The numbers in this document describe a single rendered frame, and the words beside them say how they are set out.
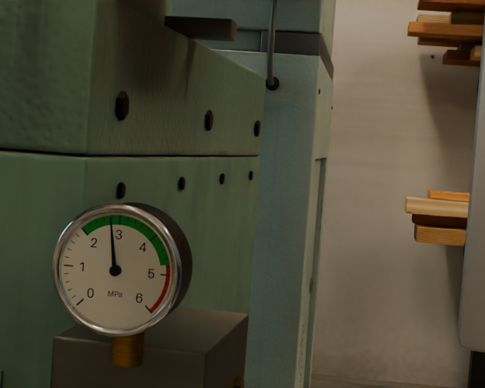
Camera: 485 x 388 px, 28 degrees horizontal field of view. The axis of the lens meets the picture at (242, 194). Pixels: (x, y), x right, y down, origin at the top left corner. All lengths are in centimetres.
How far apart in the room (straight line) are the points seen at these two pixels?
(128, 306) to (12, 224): 11
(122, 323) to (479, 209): 28
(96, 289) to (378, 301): 263
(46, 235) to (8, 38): 11
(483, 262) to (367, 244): 284
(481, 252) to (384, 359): 290
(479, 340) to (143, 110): 44
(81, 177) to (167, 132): 16
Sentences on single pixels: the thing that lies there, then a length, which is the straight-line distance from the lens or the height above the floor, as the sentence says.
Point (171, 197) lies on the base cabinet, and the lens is 70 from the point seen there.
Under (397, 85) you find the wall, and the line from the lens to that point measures 304.
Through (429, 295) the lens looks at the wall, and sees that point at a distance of 307.
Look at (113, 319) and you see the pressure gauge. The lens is 46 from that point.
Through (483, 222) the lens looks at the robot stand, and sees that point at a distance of 20.
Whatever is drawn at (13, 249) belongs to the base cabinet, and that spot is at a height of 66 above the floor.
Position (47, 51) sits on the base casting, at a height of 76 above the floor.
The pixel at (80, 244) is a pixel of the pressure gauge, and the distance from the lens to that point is 46.
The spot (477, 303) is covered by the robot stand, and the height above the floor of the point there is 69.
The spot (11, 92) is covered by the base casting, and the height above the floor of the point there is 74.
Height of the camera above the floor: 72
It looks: 3 degrees down
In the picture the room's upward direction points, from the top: 4 degrees clockwise
